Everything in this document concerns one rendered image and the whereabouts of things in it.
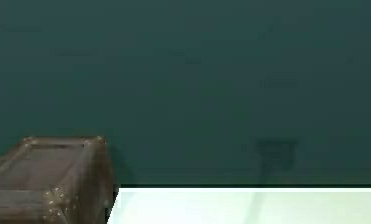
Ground brown wooden crate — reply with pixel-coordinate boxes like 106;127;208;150
0;135;115;224

